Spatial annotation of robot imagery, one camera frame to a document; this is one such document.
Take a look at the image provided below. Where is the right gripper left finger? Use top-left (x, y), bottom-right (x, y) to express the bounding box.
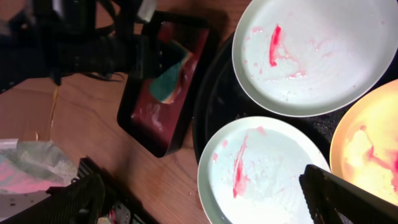
top-left (3, 174), bottom-right (106, 224)

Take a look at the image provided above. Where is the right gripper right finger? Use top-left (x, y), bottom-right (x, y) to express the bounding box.
top-left (299, 164), bottom-right (397, 224)

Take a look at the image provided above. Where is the yellow plate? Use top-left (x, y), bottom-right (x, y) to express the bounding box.
top-left (330, 80), bottom-right (397, 205)

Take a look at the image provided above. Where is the pale green plate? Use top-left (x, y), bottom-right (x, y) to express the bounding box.
top-left (197, 116), bottom-right (330, 223)
top-left (232, 0), bottom-right (397, 117)

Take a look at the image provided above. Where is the green yellow sponge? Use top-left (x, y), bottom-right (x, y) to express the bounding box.
top-left (149, 40), bottom-right (193, 104)

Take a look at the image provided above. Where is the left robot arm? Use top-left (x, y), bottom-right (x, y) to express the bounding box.
top-left (1, 0), bottom-right (157, 92)

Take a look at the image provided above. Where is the black rectangular sponge tray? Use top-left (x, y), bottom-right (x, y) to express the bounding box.
top-left (117, 11), bottom-right (218, 157)

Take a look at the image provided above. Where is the black round tray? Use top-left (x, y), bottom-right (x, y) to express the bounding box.
top-left (192, 30), bottom-right (398, 166)

